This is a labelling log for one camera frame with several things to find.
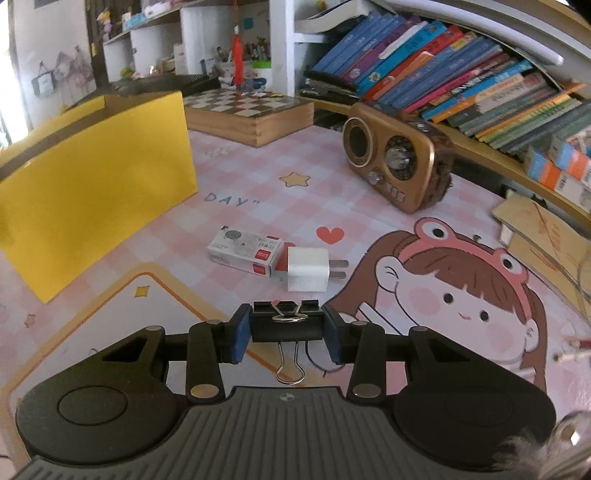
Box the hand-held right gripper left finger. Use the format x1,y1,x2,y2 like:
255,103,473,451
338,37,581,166
99,305,252,402

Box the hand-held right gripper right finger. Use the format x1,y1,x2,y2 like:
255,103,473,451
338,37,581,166
321,305,462,401

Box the black binder clip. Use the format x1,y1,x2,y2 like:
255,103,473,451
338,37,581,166
249,299,325,385

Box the yellow cardboard box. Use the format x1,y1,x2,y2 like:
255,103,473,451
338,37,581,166
0,91,199,304

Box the pink cartoon desktop mat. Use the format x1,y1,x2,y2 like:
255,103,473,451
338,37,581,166
0,122,591,462

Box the white charger plug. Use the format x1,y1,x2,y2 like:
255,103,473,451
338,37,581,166
286,246,350,293

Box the small white red box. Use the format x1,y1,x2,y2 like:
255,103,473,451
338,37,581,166
206,229,286,278

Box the brown retro radio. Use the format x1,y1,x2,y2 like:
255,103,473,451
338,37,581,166
342,102,456,215

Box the wooden chessboard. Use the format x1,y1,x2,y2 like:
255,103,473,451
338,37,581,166
183,89,315,148

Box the grey fluffy fur tuft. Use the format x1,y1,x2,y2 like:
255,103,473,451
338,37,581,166
493,411,591,480

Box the brown cardboard sheets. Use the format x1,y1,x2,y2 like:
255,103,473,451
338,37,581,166
491,193,591,320

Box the stack of dark books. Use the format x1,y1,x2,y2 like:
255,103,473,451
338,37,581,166
302,78,362,105

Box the black electronic keyboard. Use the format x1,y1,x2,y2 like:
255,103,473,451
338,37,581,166
108,73,223,96

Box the green white pen holder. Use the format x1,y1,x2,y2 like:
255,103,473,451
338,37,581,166
245,41,272,82

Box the bear print pen holder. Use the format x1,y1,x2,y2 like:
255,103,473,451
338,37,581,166
213,45,237,79

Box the red tassel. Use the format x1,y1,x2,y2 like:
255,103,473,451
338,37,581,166
231,25,246,86

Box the white shelf unit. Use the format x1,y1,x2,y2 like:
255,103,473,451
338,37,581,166
102,0,308,99

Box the row of colourful books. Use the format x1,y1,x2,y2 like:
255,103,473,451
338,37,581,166
305,9,591,209

